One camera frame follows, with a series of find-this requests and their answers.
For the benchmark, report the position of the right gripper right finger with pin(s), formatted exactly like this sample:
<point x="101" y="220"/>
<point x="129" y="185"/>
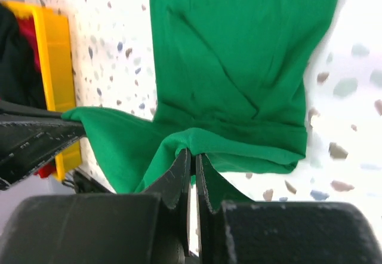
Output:
<point x="236" y="229"/>

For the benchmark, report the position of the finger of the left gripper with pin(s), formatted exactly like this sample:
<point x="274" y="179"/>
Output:
<point x="30" y="139"/>

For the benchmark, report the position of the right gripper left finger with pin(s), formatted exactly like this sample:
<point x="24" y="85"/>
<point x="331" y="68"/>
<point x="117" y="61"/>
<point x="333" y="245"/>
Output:
<point x="149" y="227"/>

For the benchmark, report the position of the green t shirt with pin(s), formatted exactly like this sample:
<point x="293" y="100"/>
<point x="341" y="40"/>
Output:
<point x="229" y="79"/>

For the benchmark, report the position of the black t shirt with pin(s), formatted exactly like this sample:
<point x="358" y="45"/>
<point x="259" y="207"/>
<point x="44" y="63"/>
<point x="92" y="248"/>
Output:
<point x="21" y="81"/>

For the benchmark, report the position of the red t shirt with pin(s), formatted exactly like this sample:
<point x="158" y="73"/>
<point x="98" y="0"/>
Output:
<point x="27" y="29"/>

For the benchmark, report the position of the yellow plastic bin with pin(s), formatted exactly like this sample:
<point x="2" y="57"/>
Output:
<point x="52" y="33"/>

